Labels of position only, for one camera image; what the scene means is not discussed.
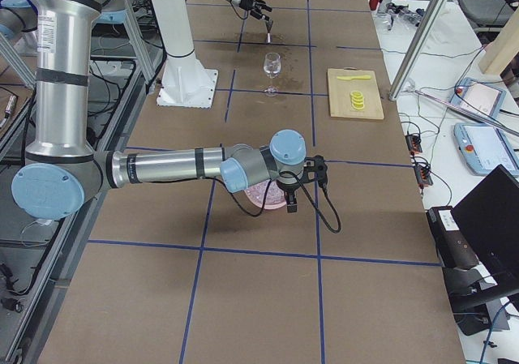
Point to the aluminium frame post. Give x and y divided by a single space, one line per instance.
420 37

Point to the black box device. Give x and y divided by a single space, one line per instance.
451 245

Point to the white pedestal base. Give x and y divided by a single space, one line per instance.
185 82

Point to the teach pendant far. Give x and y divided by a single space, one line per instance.
478 97

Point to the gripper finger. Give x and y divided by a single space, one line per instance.
291 202
265 13

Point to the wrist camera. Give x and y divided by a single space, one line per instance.
316 170

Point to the clear ice cubes pile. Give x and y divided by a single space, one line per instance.
267 193

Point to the steel double jigger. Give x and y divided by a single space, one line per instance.
269 25

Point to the bamboo cutting board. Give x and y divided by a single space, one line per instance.
340 103

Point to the clear wine glass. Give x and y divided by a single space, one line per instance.
272 68

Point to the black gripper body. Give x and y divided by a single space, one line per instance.
288 188
244 1

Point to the teach pendant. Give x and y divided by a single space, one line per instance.
484 148
478 97

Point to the black laptop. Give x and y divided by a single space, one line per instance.
488 218

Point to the teach pendant near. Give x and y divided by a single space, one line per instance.
484 148

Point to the pink bowl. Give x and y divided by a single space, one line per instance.
265 198

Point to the yellow plastic knife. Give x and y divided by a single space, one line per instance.
353 77

